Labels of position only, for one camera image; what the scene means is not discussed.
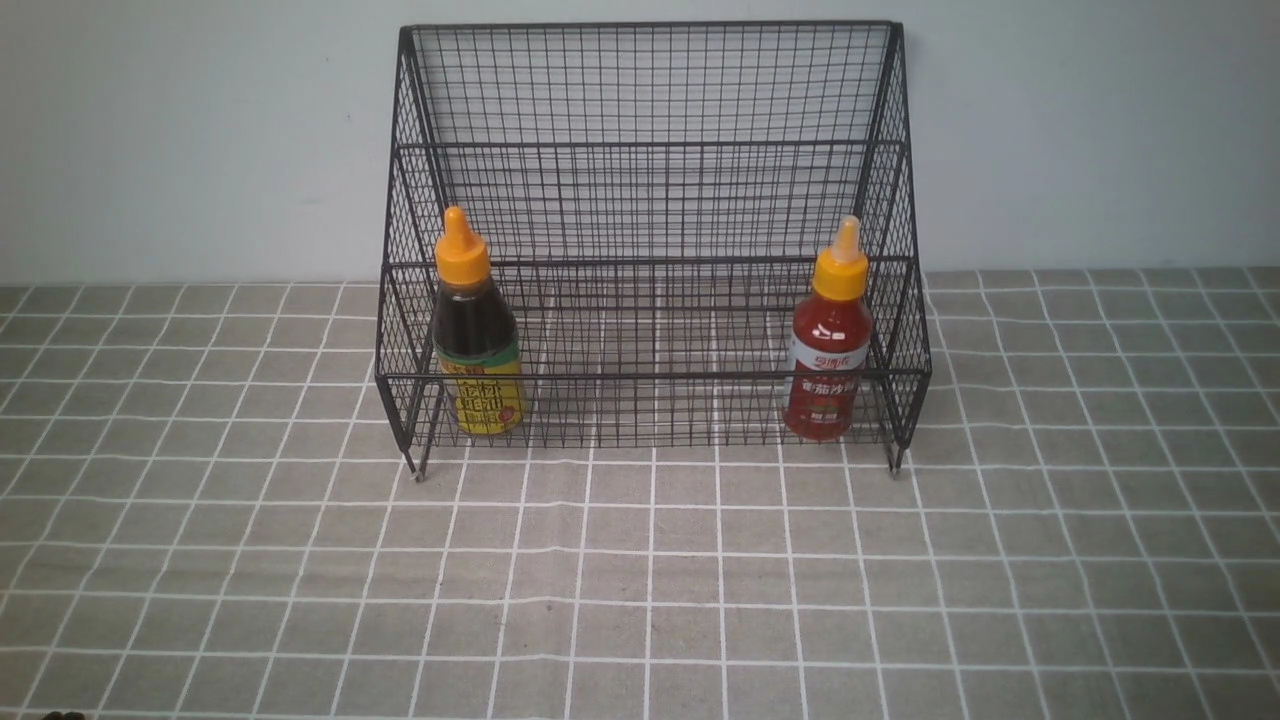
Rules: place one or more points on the dark oyster sauce bottle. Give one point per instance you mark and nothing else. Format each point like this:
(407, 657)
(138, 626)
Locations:
(474, 333)

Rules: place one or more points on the red tomato sauce bottle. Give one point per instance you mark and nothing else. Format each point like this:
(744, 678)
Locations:
(830, 340)

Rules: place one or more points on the grey checkered tablecloth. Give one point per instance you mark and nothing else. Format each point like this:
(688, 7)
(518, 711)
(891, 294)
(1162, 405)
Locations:
(205, 517)

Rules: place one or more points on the black wire mesh shelf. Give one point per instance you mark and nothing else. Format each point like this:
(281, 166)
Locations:
(654, 197)

